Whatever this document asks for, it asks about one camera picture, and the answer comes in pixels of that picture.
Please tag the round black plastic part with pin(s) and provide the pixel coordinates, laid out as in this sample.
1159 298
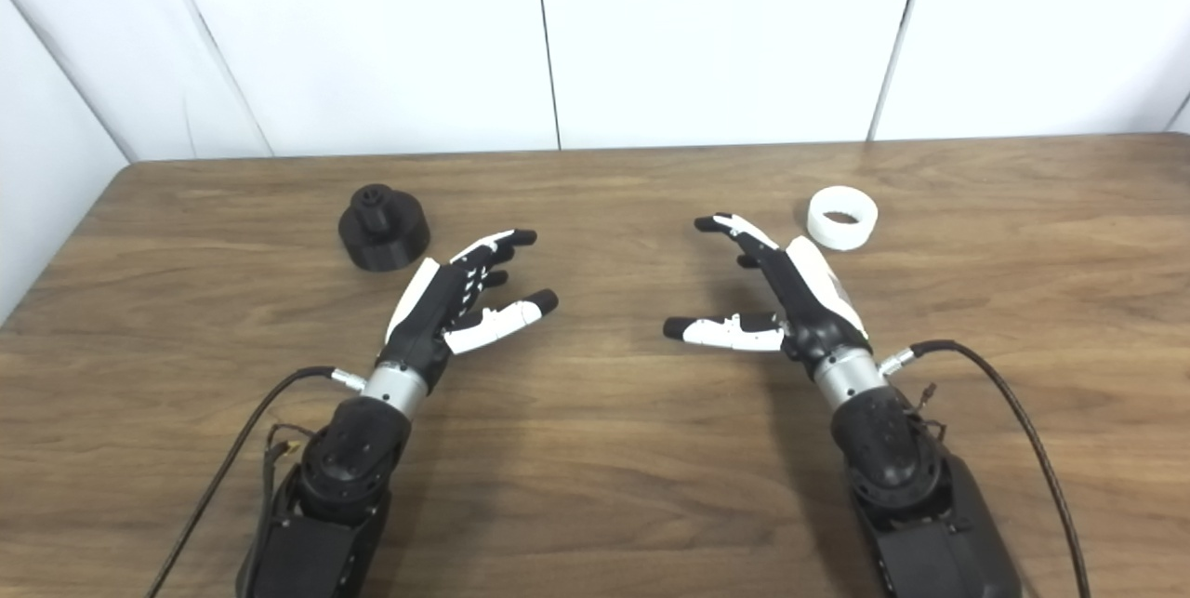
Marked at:
395 235

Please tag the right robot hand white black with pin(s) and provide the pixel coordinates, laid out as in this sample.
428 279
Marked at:
818 319

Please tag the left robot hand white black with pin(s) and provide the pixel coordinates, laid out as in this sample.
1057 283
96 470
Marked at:
423 338

